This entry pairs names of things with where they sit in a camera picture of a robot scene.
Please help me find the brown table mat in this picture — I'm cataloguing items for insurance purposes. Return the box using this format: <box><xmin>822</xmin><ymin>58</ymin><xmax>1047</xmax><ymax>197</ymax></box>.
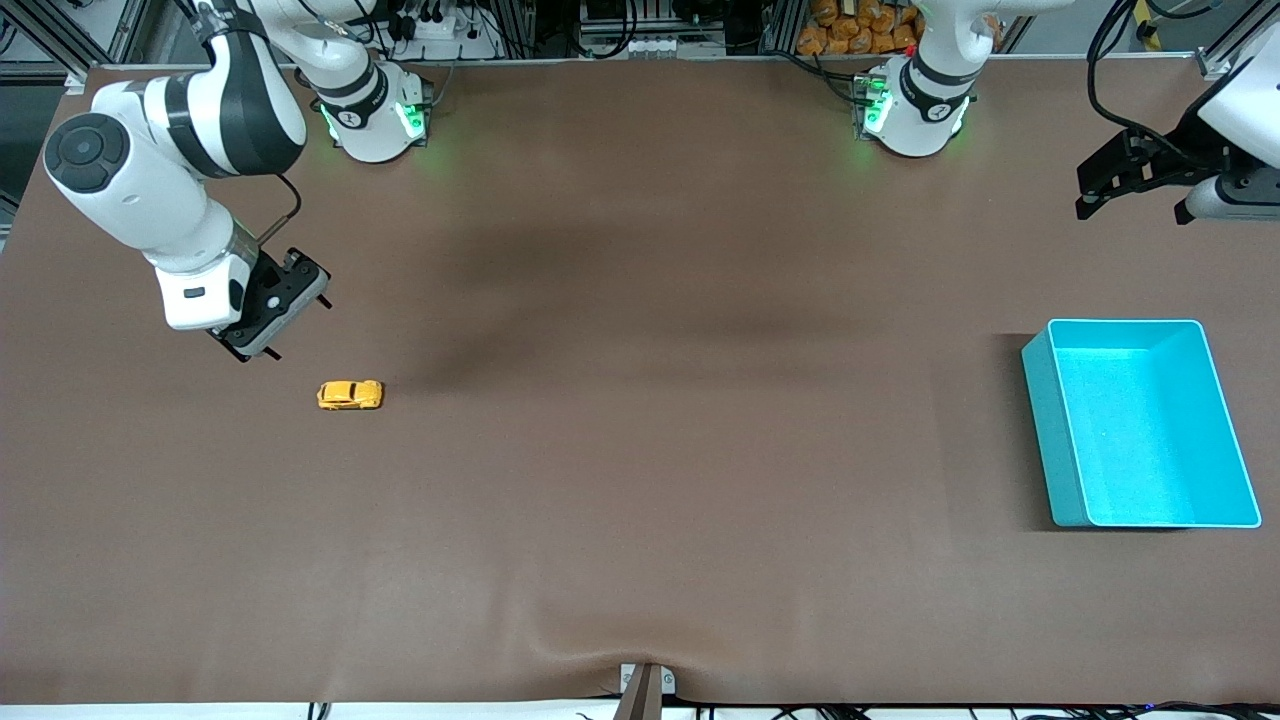
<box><xmin>0</xmin><ymin>58</ymin><xmax>1280</xmax><ymax>707</ymax></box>

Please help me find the metal table edge bracket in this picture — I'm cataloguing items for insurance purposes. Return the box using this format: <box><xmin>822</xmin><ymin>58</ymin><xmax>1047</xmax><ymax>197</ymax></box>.
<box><xmin>618</xmin><ymin>662</ymin><xmax>677</xmax><ymax>720</ymax></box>

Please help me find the teal plastic bin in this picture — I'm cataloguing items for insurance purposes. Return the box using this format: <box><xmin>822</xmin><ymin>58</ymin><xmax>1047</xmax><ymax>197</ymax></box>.
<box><xmin>1021</xmin><ymin>319</ymin><xmax>1263</xmax><ymax>529</ymax></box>

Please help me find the orange packaged items pile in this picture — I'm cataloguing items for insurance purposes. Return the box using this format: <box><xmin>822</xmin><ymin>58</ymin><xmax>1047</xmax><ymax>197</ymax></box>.
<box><xmin>797</xmin><ymin>0</ymin><xmax>921</xmax><ymax>57</ymax></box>

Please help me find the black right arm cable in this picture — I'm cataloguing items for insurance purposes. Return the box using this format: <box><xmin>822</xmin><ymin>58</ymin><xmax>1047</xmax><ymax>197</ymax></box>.
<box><xmin>255</xmin><ymin>173</ymin><xmax>304</xmax><ymax>246</ymax></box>

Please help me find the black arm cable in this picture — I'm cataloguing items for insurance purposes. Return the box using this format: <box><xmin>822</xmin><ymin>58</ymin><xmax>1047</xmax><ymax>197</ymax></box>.
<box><xmin>1087</xmin><ymin>0</ymin><xmax>1201</xmax><ymax>166</ymax></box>
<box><xmin>255</xmin><ymin>173</ymin><xmax>304</xmax><ymax>246</ymax></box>

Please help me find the yellow beetle toy car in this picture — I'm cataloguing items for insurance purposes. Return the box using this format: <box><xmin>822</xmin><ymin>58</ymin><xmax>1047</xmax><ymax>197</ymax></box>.
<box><xmin>317</xmin><ymin>380</ymin><xmax>385</xmax><ymax>412</ymax></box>

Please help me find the white power strip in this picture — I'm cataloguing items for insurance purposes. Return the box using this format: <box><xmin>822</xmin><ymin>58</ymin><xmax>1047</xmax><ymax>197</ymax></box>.
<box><xmin>395</xmin><ymin>8</ymin><xmax>501</xmax><ymax>61</ymax></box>

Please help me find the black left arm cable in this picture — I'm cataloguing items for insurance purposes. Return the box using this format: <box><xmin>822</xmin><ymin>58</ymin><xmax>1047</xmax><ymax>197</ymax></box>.
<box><xmin>1087</xmin><ymin>0</ymin><xmax>1201</xmax><ymax>166</ymax></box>

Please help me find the aluminium frame profile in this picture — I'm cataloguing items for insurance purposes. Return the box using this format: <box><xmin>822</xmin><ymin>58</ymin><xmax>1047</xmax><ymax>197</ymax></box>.
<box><xmin>1195</xmin><ymin>0</ymin><xmax>1280</xmax><ymax>81</ymax></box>
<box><xmin>0</xmin><ymin>0</ymin><xmax>131</xmax><ymax>96</ymax></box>

